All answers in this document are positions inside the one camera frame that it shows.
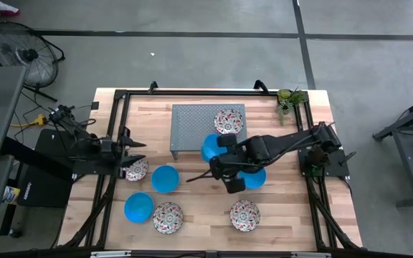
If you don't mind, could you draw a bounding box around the blue plastic mini bowl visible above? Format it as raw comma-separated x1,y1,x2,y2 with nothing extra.
123,192,155,224
237,167,267,190
151,165,181,194
200,133,227,164

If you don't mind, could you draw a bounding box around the person's white pink shoe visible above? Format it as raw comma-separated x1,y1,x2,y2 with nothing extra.
0,1,21,18

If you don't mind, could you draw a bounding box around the black equipment case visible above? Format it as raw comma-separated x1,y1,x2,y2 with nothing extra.
15,128,75,209

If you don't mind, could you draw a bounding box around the grey perforated metal shelf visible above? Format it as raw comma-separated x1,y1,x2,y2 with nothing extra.
169,103,249,161

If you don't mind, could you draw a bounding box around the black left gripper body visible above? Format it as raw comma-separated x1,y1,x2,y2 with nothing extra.
100,125,133,179

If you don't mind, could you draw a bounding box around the dark grey metal stand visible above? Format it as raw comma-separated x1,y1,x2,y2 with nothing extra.
372,91,413,209

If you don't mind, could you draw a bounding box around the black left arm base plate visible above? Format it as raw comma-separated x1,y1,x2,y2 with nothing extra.
72,159,121,177

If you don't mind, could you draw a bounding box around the yellow white packet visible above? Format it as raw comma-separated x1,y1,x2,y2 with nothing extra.
1,185,22,206

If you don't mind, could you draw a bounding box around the silver metal bracket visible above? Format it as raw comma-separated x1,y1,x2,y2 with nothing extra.
290,252,332,258
90,250,133,258

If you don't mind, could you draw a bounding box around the small potted green plant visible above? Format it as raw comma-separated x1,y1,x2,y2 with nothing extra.
276,87,310,126

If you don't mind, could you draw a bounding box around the black floor fan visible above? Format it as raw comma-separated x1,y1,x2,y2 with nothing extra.
0,21,66,103

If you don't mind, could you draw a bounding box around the floral patterned mini bowl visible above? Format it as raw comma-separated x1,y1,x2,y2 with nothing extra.
122,157,150,182
152,201,184,235
229,199,261,233
214,107,245,135

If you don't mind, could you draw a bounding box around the black aluminium table frame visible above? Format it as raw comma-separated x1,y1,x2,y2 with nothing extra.
57,80,364,252

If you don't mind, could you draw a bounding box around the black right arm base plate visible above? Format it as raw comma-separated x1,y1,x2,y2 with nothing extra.
298,148,357,178

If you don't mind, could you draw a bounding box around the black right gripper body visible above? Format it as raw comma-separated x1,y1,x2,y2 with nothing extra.
209,133,254,195

